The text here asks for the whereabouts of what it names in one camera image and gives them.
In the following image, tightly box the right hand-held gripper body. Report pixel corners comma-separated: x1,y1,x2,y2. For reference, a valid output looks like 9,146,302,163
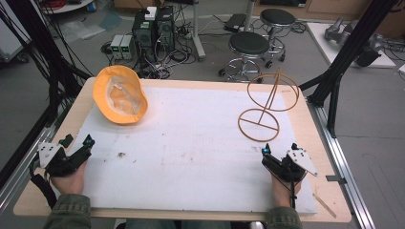
261,149,319,183

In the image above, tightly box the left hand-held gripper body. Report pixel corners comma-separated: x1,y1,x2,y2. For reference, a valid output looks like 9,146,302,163
36,141,94,177

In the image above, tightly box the wire hat stand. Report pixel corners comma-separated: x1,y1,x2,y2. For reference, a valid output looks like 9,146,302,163
237,68,301,143

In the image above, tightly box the yellow hat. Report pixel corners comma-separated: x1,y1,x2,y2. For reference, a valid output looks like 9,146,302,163
92,64,149,125

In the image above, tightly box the person's right hand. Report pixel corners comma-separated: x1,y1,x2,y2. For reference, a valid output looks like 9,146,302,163
270,171,303,208

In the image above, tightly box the person's left hand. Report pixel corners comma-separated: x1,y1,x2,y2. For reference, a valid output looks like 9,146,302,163
51,159,89,196

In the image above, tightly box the grey tape piece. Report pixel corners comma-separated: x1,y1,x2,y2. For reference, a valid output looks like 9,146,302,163
325,175,348,185

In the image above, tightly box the wooden stick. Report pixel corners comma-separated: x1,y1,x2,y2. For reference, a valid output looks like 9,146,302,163
311,192,338,219

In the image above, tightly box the white foam mat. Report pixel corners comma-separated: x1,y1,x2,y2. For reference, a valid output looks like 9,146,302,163
67,85,318,215

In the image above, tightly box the grey power supply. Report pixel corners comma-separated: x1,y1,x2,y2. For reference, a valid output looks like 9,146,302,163
110,33,124,60
119,34,136,60

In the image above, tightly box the white platform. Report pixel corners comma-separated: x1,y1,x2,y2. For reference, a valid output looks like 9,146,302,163
306,21,397,70

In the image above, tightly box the black round stool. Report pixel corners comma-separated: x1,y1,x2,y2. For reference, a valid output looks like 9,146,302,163
218,31,271,84
259,8,297,70

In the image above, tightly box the black computer tower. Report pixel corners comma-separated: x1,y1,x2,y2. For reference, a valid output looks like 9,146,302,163
155,5,176,53
131,9,159,63

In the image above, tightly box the black flat device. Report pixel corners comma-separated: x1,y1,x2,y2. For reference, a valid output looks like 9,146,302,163
223,12,247,32

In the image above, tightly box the grey table leg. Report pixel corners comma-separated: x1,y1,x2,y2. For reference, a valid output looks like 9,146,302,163
190,0,207,62

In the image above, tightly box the white box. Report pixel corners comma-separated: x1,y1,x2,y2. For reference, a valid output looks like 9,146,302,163
144,6,158,22

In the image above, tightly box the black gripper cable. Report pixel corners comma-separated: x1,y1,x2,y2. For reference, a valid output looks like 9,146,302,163
287,165,298,210

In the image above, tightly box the black gripper strap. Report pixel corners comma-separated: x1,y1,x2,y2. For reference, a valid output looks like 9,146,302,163
29,157,59,210

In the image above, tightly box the aluminium rail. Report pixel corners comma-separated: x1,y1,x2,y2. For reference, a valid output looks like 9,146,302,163
306,96,377,229
0,104,71,218

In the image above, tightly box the black metal frame post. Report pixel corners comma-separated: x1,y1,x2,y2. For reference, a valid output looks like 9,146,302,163
298,0,399,139
0,0,94,189

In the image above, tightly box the bundle of floor cables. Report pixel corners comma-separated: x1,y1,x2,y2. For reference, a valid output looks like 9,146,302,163
100,18,211,80

